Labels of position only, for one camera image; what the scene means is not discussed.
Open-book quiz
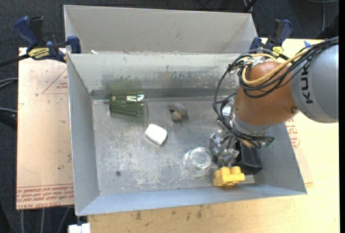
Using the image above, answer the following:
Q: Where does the grey metal bin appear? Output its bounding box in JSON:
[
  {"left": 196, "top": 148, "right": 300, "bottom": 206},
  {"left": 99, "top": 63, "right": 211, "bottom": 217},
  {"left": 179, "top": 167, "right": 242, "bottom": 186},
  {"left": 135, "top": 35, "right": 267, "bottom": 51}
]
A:
[{"left": 63, "top": 4, "right": 308, "bottom": 217}]

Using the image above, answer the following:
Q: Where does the brown cardboard board red print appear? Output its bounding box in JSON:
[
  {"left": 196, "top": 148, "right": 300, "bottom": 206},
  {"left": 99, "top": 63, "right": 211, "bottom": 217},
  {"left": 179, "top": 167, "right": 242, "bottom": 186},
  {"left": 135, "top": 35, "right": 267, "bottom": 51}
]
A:
[{"left": 16, "top": 47, "right": 315, "bottom": 210}]

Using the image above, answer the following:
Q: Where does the yellow toy brick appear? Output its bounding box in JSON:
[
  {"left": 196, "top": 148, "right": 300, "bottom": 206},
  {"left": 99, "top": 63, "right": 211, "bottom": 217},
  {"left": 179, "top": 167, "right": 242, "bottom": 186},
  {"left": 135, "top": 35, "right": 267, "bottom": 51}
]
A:
[{"left": 212, "top": 166, "right": 246, "bottom": 187}]

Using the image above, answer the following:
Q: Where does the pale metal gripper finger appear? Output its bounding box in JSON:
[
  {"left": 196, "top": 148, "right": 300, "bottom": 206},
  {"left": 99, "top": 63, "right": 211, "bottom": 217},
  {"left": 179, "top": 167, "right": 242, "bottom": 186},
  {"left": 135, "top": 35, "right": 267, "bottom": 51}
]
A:
[
  {"left": 218, "top": 148, "right": 240, "bottom": 168},
  {"left": 209, "top": 132, "right": 225, "bottom": 156}
]

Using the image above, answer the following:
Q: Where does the white soap bar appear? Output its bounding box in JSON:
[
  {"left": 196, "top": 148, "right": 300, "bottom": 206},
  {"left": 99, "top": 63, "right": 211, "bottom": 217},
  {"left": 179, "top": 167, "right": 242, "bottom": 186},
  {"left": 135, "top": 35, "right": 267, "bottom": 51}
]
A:
[{"left": 144, "top": 124, "right": 168, "bottom": 146}]

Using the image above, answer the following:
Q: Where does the dark green plastic cup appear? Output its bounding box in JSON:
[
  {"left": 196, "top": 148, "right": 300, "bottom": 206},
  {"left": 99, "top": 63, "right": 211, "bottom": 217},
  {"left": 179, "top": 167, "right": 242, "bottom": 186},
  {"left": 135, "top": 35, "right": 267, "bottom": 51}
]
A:
[{"left": 108, "top": 91, "right": 148, "bottom": 117}]

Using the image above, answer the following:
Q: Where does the clear glass cup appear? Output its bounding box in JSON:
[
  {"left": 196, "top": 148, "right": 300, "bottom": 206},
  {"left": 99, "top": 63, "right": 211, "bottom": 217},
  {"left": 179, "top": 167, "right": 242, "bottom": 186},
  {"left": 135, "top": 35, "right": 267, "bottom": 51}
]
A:
[{"left": 183, "top": 146, "right": 212, "bottom": 177}]

